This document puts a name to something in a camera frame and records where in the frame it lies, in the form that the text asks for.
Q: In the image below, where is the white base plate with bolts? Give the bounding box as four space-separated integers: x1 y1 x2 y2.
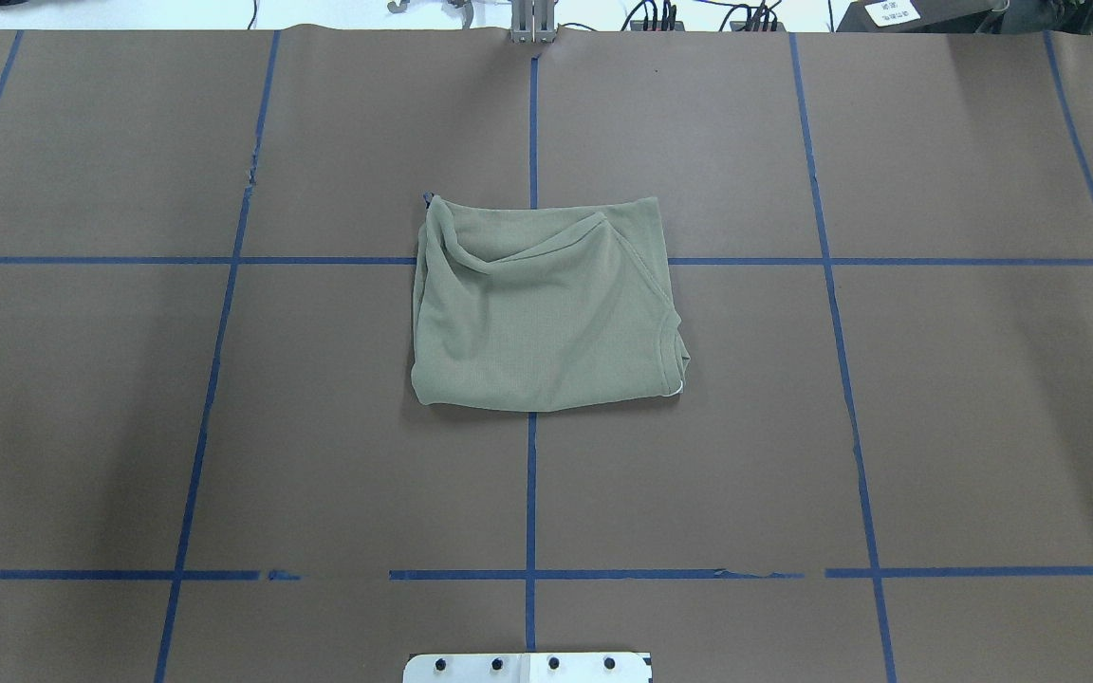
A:
402 652 654 682

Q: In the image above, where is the brown table cover mat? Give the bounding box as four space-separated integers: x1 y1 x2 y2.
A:
0 26 1093 682

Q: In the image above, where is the green long-sleeve shirt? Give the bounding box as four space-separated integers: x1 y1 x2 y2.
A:
409 195 691 414

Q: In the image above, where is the grey aluminium post bracket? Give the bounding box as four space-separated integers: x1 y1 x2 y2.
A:
510 0 559 45

